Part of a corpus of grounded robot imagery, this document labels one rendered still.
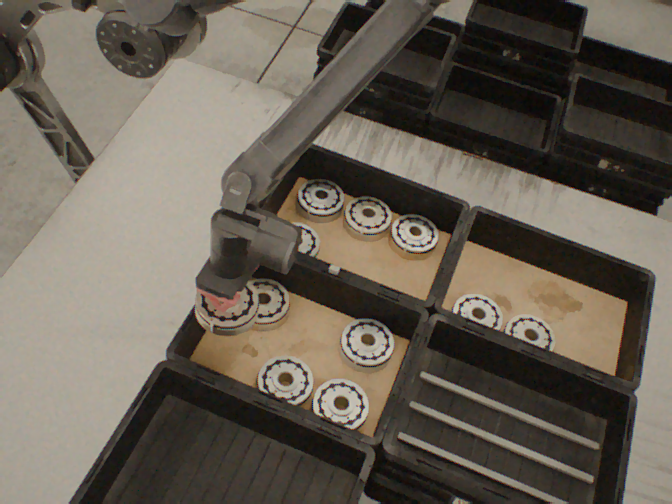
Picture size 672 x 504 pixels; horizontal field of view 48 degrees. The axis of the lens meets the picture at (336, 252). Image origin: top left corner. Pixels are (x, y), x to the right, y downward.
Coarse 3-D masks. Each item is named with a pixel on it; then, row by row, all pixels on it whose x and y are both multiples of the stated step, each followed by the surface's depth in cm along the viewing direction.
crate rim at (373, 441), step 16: (320, 272) 143; (368, 288) 142; (400, 304) 141; (192, 320) 133; (176, 336) 131; (416, 336) 138; (192, 368) 127; (208, 368) 128; (400, 368) 132; (240, 384) 127; (400, 384) 130; (272, 400) 125; (304, 416) 125; (320, 416) 125; (384, 416) 126; (352, 432) 124; (384, 432) 125
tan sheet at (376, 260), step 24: (288, 216) 163; (336, 240) 161; (360, 240) 162; (384, 240) 162; (336, 264) 157; (360, 264) 158; (384, 264) 158; (408, 264) 159; (432, 264) 160; (408, 288) 155
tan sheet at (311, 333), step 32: (288, 320) 147; (320, 320) 148; (352, 320) 149; (224, 352) 141; (256, 352) 142; (288, 352) 143; (320, 352) 144; (288, 384) 139; (320, 384) 140; (384, 384) 141
